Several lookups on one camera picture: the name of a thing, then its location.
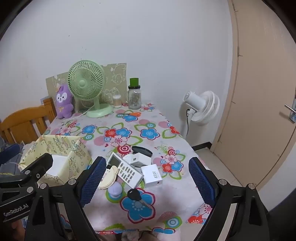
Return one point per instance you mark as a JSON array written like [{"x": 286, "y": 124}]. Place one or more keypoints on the white charger block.
[{"x": 151, "y": 176}]

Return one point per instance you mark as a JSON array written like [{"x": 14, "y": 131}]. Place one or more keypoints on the black car key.
[{"x": 134, "y": 194}]

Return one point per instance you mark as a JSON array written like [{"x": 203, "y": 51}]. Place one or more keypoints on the blue plaid bedding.
[{"x": 11, "y": 167}]

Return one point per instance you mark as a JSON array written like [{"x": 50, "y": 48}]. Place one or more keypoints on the glass jar with green lid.
[{"x": 134, "y": 99}]

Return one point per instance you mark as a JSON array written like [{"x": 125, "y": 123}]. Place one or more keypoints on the cream bear-shaped compact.
[{"x": 107, "y": 178}]

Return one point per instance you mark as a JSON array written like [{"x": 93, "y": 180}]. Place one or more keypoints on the beige door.
[{"x": 259, "y": 92}]

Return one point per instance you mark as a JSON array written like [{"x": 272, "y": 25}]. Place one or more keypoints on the white floor fan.
[{"x": 203, "y": 106}]

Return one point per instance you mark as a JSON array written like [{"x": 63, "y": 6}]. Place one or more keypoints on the beige door frame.
[{"x": 234, "y": 69}]

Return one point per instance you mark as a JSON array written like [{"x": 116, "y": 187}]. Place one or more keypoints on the floral tablecloth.
[{"x": 148, "y": 133}]

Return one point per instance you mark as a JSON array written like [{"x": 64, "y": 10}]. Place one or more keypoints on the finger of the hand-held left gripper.
[
  {"x": 10, "y": 151},
  {"x": 39, "y": 163}
]

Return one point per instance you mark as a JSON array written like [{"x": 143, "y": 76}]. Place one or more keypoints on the clear cotton swab container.
[{"x": 116, "y": 102}]

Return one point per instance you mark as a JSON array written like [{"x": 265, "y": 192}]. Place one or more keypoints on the small lavender round gadget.
[{"x": 115, "y": 190}]

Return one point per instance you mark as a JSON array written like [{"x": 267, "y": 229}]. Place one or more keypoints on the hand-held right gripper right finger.
[{"x": 201, "y": 180}]

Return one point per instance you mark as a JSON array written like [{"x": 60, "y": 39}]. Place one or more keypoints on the black round dish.
[{"x": 142, "y": 151}]

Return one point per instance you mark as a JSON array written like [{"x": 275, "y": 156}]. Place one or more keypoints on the green desk fan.
[{"x": 82, "y": 83}]

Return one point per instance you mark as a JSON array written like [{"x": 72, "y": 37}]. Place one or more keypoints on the white remote control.
[{"x": 126, "y": 171}]

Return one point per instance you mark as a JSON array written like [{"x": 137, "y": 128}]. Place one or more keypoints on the purple plush toy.
[{"x": 63, "y": 102}]

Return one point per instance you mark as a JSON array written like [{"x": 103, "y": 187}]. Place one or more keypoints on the white plug cube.
[{"x": 144, "y": 158}]

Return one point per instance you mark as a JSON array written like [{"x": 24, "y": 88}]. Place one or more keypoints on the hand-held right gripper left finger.
[{"x": 94, "y": 178}]

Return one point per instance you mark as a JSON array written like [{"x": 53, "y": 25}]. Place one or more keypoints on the yellow patterned box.
[{"x": 76, "y": 157}]

